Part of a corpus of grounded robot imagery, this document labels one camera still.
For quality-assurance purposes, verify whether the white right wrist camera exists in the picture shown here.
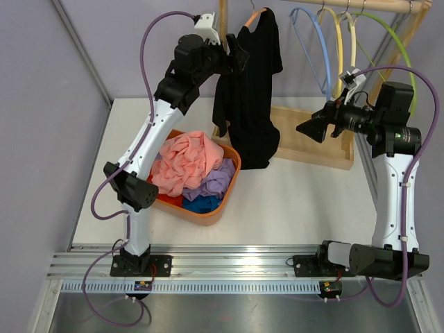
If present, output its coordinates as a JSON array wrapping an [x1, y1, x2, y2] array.
[[339, 67, 366, 105]]

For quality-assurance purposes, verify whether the orange t shirt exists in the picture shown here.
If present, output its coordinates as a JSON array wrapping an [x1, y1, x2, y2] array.
[[146, 175, 185, 208]]

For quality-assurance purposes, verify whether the light blue clothes hanger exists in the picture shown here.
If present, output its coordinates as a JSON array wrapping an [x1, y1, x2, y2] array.
[[289, 6, 332, 101]]

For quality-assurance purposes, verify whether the orange clothes hanger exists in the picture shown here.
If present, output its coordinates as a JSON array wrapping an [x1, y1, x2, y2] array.
[[244, 1, 267, 28]]

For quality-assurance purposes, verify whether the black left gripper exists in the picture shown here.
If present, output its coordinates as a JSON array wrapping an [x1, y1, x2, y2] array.
[[193, 34, 247, 85]]

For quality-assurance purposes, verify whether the purple t shirt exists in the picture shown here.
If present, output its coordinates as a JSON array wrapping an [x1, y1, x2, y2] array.
[[154, 152, 237, 201]]

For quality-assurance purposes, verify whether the aluminium frame post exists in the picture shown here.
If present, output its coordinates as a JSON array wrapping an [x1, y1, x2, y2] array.
[[49, 0, 113, 109], [355, 12, 407, 207]]

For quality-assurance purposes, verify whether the pink t shirt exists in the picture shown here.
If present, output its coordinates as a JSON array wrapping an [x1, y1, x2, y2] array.
[[151, 131, 224, 197]]

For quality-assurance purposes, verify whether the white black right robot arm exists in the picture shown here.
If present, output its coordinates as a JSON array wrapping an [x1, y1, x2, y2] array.
[[296, 81, 429, 280]]

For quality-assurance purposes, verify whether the blue t shirt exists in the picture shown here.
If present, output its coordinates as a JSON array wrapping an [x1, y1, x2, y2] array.
[[182, 195, 222, 214]]

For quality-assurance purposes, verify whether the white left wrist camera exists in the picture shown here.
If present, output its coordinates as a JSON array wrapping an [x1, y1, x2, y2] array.
[[193, 12, 221, 46]]

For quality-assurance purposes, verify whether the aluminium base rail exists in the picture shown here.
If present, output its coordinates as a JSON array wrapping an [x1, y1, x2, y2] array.
[[46, 244, 324, 294]]

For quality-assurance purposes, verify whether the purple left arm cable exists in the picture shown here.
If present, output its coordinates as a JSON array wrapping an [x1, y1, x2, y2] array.
[[81, 10, 202, 327]]

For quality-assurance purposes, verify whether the cream clothes hanger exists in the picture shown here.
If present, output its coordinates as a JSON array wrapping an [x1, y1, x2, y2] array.
[[339, 1, 357, 67]]

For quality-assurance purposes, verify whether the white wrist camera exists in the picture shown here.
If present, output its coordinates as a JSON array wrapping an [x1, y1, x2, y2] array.
[[193, 12, 221, 46], [339, 67, 366, 105]]

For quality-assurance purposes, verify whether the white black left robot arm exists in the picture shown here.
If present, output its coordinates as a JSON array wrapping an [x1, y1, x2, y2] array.
[[103, 34, 249, 278]]

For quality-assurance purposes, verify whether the yellow clothes hanger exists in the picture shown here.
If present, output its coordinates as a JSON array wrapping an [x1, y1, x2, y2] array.
[[316, 5, 343, 99]]

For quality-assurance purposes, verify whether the wooden clothes rack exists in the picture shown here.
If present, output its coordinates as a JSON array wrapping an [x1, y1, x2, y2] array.
[[211, 0, 434, 171]]

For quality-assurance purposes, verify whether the green clothes hanger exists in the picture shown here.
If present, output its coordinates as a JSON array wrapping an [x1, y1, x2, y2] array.
[[350, 10, 419, 119]]

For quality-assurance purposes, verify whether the black t shirt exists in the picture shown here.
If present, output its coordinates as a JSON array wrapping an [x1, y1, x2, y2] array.
[[212, 8, 283, 170]]

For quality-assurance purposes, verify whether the right aluminium frame post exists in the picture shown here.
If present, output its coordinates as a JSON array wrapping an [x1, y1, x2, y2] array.
[[355, 12, 407, 207]]

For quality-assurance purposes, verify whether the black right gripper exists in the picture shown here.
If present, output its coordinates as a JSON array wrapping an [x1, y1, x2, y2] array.
[[297, 87, 383, 144]]

